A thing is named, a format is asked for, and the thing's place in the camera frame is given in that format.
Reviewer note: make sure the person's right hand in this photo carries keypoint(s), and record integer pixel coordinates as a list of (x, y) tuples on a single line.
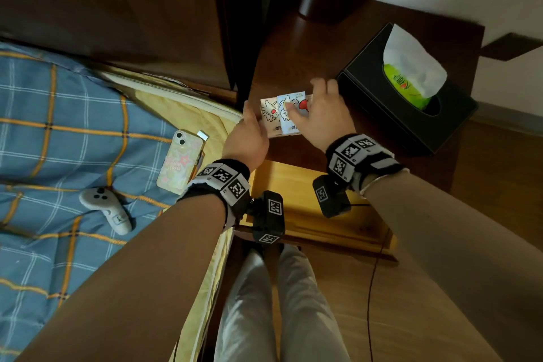
[(326, 120)]

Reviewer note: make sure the person's left hand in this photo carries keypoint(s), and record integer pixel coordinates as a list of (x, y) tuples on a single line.
[(246, 141)]

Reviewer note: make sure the person's right middle finger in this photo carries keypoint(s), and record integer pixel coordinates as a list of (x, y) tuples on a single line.
[(333, 87)]

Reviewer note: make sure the person's right thumb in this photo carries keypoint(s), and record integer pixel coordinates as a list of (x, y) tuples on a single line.
[(294, 113)]

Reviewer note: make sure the person's left fingers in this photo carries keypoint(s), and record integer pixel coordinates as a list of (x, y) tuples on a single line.
[(249, 110)]

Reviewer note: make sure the pale blue cartoon packet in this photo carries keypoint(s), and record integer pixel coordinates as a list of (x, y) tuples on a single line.
[(292, 98)]

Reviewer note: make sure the white cartoon print packet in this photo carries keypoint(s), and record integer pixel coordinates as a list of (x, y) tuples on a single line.
[(269, 118)]

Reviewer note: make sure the person's left forearm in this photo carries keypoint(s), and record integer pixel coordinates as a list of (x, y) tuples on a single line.
[(135, 281)]

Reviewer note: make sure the person's right forearm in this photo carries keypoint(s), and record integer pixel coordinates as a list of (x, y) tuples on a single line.
[(458, 255)]

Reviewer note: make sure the yellow bed sheet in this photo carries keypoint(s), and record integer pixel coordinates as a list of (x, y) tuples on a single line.
[(208, 120)]

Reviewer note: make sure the black tissue box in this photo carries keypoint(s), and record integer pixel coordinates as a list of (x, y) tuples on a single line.
[(381, 103)]

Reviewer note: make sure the dark wooden nightstand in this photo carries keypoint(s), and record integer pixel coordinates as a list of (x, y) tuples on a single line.
[(305, 43)]

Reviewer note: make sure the small white tag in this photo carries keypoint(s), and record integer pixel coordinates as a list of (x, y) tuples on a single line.
[(203, 135)]

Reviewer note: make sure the green tissue pack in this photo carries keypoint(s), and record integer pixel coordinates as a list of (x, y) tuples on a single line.
[(403, 86)]

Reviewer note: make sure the black marker wristband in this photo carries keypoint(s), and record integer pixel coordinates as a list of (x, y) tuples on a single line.
[(225, 179), (356, 158)]

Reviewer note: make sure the white tissue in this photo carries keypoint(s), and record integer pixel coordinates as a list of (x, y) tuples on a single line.
[(413, 62)]

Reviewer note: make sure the phone in patterned case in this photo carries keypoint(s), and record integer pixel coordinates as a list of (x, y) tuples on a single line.
[(180, 162)]

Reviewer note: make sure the light wooden drawer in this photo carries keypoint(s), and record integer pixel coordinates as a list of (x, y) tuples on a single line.
[(297, 204)]

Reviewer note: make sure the dark wooden headboard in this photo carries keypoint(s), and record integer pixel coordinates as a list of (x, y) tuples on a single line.
[(118, 5)]

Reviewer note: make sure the grey handheld controller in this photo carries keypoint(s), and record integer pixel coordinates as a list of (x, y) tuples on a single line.
[(108, 207)]

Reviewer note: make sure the blue plaid blanket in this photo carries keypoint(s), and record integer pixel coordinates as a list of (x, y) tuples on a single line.
[(63, 141)]

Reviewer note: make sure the person's right leg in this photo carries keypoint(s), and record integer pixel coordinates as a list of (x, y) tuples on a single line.
[(309, 311)]

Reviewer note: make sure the person's leg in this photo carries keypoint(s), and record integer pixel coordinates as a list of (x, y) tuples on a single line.
[(248, 311), (309, 311)]

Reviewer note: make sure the person's left leg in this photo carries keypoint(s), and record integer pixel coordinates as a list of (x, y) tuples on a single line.
[(248, 311)]

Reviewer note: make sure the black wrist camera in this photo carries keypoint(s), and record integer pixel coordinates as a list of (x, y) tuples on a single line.
[(330, 196), (270, 217)]

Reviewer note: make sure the dark wall shelf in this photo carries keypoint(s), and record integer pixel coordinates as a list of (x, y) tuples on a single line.
[(509, 47)]

